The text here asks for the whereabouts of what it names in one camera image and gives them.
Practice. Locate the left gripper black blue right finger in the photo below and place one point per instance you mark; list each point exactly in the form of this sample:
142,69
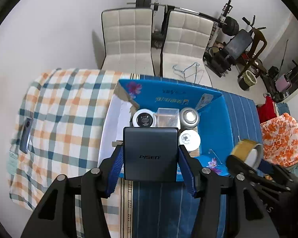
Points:
203,184

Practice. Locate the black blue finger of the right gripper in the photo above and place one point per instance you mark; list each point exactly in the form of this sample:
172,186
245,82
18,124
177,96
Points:
279,174
237,166

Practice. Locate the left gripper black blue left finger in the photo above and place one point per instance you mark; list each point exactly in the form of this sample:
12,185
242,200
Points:
96,184

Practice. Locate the yellow tape roll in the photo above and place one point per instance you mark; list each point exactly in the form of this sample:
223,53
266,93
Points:
250,152

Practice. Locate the dark grey PISEN charger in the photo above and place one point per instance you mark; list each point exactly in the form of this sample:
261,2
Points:
150,154

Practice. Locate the orange floral cushion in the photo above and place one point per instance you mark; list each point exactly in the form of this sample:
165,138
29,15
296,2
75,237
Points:
280,140

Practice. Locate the white round jar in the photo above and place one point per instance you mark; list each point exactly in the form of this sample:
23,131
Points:
190,139

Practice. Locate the blue striped cloth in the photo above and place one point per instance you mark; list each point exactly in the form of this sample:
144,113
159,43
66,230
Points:
167,209

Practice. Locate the red bag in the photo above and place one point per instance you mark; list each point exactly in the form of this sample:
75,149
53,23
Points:
266,111

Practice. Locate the plaid orange blue cloth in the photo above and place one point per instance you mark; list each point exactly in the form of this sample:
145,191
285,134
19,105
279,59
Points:
68,108

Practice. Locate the silver round tin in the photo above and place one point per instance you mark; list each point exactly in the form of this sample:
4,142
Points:
189,118

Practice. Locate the clear plastic box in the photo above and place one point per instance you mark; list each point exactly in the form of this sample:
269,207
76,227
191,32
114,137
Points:
168,117

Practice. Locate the white jar black lid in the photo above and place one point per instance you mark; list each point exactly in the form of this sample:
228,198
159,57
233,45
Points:
144,118

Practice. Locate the dark smartphone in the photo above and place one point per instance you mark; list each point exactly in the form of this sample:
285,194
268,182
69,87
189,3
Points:
25,138

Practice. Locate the woven waste basket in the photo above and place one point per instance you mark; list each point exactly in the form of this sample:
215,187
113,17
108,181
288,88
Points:
247,80

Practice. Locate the pink suitcase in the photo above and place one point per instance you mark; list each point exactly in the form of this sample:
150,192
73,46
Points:
282,83

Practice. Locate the blue cardboard box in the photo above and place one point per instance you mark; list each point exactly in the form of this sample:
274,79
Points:
150,102

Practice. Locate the black weight bench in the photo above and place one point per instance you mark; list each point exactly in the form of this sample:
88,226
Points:
225,57

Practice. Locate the brown wooden chair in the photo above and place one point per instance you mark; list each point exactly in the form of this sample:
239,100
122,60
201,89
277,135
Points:
248,58

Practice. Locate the barbell with black weights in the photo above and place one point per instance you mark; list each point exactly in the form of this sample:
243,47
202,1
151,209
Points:
227,24

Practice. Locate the right white padded chair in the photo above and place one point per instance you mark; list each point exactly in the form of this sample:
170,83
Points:
186,40

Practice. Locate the white padded chair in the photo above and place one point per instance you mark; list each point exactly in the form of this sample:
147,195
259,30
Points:
186,40
127,35

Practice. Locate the left white padded chair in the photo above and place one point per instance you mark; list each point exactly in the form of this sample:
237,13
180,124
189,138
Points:
127,35

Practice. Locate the wire clothes hangers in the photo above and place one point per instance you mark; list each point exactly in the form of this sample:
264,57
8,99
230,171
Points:
192,73

